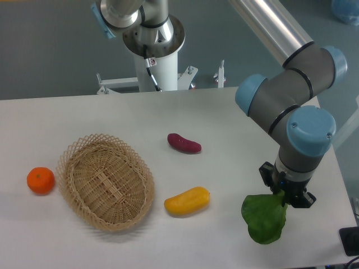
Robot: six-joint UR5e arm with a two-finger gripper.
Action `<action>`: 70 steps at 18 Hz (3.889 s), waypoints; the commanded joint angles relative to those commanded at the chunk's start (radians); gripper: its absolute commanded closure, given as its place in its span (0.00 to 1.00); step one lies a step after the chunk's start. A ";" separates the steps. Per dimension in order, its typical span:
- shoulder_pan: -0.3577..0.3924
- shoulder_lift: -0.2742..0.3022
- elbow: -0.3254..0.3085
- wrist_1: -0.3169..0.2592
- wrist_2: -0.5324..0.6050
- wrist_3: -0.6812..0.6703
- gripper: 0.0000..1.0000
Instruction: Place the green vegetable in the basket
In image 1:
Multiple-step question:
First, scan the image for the yellow bell pepper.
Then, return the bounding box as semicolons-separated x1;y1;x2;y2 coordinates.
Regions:
164;187;210;216

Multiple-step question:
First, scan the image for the green leafy vegetable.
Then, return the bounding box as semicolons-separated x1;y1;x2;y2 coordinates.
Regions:
241;191;287;244

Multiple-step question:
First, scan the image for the black cable on pedestal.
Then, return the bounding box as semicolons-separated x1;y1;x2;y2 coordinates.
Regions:
142;44;163;92

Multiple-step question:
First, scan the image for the blue plastic bag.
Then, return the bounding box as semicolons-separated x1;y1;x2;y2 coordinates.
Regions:
331;0;358;26

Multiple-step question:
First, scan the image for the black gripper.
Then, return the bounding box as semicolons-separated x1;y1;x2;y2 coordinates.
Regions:
259;161;316;208

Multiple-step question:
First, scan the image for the purple sweet potato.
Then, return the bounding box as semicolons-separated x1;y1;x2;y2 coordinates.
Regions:
167;133;202;154

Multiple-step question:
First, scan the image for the woven bamboo basket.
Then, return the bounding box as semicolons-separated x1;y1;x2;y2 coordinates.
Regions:
56;134;155;232

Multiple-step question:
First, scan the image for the black device at table edge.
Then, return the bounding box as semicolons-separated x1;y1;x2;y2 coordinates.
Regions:
339;226;358;257

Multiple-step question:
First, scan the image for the orange tangerine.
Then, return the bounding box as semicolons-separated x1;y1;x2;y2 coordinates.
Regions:
26;167;55;194

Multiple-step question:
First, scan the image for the white clamp bracket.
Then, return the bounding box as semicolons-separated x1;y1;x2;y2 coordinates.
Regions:
213;59;227;88

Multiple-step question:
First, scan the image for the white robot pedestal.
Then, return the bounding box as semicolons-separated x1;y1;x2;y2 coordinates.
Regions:
96;15;198;94

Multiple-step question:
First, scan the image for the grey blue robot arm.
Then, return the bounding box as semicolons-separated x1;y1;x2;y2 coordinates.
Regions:
91;1;347;208

